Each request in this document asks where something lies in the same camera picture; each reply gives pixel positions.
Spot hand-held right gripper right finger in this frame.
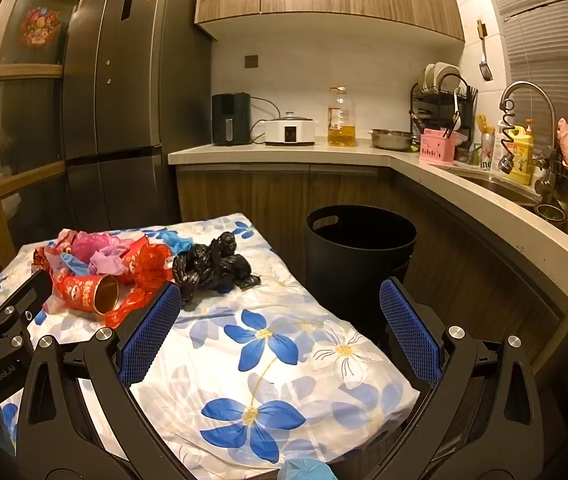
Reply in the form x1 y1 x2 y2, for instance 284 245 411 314
369 276 550 480

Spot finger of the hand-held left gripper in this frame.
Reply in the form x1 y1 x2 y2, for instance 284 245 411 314
0 270 54 356

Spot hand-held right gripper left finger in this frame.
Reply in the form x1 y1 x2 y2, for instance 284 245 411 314
16 281 185 480

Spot red cylindrical can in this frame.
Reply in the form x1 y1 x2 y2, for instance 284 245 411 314
54 274 121 316

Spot black trash bin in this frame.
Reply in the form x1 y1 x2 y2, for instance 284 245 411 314
305 205 418 346

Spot black plastic bag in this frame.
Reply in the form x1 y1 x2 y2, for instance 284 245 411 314
171 230 262 311

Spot red plastic wrapper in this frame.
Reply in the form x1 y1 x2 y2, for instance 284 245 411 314
105 287 162 330

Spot blue plastic bag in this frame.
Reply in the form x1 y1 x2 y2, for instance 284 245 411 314
156 230 195 256
59 252 85 276

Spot red wrapped package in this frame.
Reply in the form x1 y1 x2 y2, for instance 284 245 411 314
114 236 176 293

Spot pink plastic bag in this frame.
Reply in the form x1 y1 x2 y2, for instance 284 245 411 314
71 230 122 266

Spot purple plastic bag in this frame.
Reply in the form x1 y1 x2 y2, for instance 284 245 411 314
89 250 127 277

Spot floral blue and white blanket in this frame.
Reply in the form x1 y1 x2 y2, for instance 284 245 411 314
0 212 422 468

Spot light blue glove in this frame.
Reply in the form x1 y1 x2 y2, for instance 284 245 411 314
279 459 335 480

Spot steel kitchen sink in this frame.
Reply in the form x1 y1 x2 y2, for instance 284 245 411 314
456 167 568 240

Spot wooden lower cabinets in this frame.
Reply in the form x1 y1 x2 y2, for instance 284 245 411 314
176 162 568 411

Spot metal sink strainer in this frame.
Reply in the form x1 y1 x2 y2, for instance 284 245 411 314
536 200 567 226

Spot pink plastic basket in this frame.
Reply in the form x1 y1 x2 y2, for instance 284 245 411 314
419 128 457 164

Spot steel pot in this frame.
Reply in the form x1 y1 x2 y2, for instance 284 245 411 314
369 128 415 152

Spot white drink can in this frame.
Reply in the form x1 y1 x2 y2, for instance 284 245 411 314
478 132 496 170

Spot dark grey refrigerator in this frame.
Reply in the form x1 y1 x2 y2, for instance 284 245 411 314
61 0 212 233

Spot yellow detergent bottle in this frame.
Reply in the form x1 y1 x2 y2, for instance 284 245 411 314
506 119 535 186

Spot cooking oil bottle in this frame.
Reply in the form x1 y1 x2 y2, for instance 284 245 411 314
327 86 356 148

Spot wooden glass door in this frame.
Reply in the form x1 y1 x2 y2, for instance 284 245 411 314
0 0 112 271

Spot black air fryer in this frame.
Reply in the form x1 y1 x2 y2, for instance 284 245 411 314
211 92 252 147

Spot black dish rack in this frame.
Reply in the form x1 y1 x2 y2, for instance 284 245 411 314
410 62 479 153

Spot white electric cooker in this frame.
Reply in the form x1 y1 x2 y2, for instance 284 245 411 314
264 111 316 147

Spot white plate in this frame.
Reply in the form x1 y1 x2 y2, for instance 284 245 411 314
436 61 462 91

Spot floral door sticker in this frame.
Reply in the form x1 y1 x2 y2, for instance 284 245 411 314
20 6 62 48

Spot metal kitchen faucet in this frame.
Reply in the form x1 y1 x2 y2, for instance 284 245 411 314
500 81 568 211

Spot hanging metal spatula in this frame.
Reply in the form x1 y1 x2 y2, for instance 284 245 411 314
476 20 494 82

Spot window blinds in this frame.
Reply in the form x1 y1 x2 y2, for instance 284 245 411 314
479 0 568 186

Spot coiled spray hose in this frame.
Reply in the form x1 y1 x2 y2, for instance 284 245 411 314
498 100 522 175

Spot black power cable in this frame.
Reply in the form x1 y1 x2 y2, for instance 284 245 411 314
250 97 280 143

